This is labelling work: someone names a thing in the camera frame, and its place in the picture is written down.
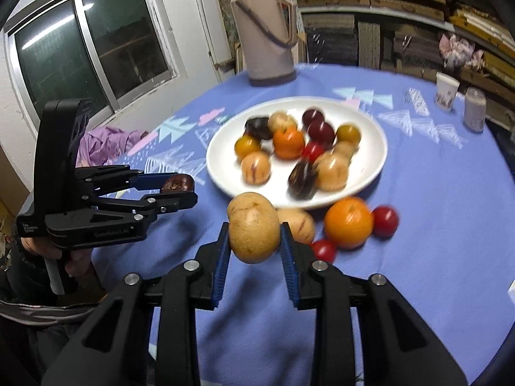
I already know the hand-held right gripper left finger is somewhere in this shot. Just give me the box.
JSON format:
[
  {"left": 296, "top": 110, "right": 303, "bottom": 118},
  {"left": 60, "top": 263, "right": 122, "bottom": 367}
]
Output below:
[{"left": 40, "top": 222, "right": 232, "bottom": 386}]

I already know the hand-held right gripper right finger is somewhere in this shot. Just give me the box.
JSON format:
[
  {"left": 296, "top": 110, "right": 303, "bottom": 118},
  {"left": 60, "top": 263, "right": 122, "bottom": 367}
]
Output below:
[{"left": 280, "top": 222, "right": 467, "bottom": 386}]

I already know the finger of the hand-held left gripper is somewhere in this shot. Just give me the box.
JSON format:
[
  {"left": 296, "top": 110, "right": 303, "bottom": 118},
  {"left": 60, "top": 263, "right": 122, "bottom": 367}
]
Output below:
[
  {"left": 74, "top": 165, "right": 166, "bottom": 194},
  {"left": 80, "top": 192, "right": 199, "bottom": 228}
]

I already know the plain yellow pepino melon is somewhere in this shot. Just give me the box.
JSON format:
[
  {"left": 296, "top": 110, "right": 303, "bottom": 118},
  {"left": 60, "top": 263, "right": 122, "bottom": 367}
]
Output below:
[{"left": 227, "top": 192, "right": 281, "bottom": 265}]

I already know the small striped pepino melon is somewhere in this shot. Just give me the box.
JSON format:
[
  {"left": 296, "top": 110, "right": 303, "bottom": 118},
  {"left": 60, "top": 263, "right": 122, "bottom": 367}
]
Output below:
[{"left": 240, "top": 152, "right": 271, "bottom": 186}]

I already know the yellow-orange citrus fruit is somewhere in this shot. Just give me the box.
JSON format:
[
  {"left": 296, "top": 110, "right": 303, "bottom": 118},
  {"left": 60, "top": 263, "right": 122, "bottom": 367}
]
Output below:
[
  {"left": 234, "top": 136, "right": 261, "bottom": 161},
  {"left": 336, "top": 124, "right": 361, "bottom": 145}
]

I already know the large tan pepino melon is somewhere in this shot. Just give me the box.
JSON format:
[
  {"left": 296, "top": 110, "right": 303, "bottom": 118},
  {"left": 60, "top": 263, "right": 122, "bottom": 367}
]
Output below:
[{"left": 314, "top": 151, "right": 350, "bottom": 192}]

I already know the red cherry tomato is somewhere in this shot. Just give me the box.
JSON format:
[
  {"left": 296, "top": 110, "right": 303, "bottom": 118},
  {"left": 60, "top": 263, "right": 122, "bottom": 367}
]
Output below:
[
  {"left": 311, "top": 239, "right": 338, "bottom": 263},
  {"left": 372, "top": 206, "right": 400, "bottom": 238},
  {"left": 301, "top": 142, "right": 326, "bottom": 162}
]

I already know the small orange tangerine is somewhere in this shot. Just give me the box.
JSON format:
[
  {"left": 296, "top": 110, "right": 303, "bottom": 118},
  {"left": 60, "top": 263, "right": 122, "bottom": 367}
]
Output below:
[{"left": 273, "top": 126, "right": 305, "bottom": 159}]

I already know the small tan longan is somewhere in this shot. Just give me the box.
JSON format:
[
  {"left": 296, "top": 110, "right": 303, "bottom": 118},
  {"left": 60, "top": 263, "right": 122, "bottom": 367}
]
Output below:
[{"left": 333, "top": 141, "right": 357, "bottom": 159}]

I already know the pale yellow pepino melon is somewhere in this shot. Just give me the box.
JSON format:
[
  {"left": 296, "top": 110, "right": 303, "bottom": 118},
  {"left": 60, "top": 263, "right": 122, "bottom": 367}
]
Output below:
[{"left": 267, "top": 112, "right": 298, "bottom": 134}]

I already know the white oval plate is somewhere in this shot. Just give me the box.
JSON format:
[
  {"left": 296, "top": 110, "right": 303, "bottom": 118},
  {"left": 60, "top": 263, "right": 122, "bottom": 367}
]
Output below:
[{"left": 206, "top": 96, "right": 389, "bottom": 210}]

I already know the dark red plum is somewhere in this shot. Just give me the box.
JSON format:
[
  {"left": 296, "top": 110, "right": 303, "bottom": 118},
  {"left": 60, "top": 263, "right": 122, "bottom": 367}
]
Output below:
[
  {"left": 302, "top": 107, "right": 326, "bottom": 127},
  {"left": 307, "top": 121, "right": 336, "bottom": 145}
]

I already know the person's left hand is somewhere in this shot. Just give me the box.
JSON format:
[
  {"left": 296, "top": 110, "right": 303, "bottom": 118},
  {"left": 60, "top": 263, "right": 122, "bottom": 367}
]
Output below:
[{"left": 20, "top": 236, "right": 98, "bottom": 290}]

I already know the striped yellow pepino melon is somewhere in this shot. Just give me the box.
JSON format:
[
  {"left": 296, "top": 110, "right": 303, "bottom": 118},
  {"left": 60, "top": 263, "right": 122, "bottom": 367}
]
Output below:
[{"left": 277, "top": 208, "right": 316, "bottom": 245}]

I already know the purple cloth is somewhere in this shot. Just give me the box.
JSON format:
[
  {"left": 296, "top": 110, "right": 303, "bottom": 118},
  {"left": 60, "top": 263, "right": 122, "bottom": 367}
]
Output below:
[{"left": 76, "top": 126, "right": 149, "bottom": 166}]

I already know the large orange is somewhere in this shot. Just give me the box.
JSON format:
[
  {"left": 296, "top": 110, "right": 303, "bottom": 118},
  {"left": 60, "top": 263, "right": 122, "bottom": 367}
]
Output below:
[{"left": 324, "top": 196, "right": 375, "bottom": 250}]

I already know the sliding glass window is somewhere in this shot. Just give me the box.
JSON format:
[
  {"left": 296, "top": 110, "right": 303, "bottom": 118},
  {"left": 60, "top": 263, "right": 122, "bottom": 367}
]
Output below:
[{"left": 4, "top": 0, "right": 190, "bottom": 145}]

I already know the blue printed tablecloth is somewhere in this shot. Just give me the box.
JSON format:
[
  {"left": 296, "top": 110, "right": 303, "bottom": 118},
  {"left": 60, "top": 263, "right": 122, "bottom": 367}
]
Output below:
[{"left": 76, "top": 62, "right": 515, "bottom": 379}]

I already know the white leaning board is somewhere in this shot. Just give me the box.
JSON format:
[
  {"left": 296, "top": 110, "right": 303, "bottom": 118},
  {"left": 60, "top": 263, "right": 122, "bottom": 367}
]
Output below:
[{"left": 193, "top": 0, "right": 236, "bottom": 85}]

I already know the person's dark jacket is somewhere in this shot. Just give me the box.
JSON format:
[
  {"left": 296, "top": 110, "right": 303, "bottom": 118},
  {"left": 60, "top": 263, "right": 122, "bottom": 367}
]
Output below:
[{"left": 0, "top": 245, "right": 109, "bottom": 386}]

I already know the beige thermos flask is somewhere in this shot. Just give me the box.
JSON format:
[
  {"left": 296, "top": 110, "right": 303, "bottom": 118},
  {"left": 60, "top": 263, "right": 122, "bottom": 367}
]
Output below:
[{"left": 230, "top": 0, "right": 298, "bottom": 87}]

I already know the white paper cup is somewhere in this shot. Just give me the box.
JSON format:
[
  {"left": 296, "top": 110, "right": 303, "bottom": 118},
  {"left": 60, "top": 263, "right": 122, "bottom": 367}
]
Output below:
[{"left": 435, "top": 72, "right": 460, "bottom": 112}]

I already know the grey drink can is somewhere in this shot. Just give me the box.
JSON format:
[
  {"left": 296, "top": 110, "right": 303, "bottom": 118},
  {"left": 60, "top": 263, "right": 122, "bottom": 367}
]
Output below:
[{"left": 463, "top": 87, "right": 487, "bottom": 133}]

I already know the crumpled floral cloth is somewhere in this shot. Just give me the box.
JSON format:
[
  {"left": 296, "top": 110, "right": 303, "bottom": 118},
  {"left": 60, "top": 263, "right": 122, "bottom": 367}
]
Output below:
[{"left": 438, "top": 33, "right": 485, "bottom": 73}]

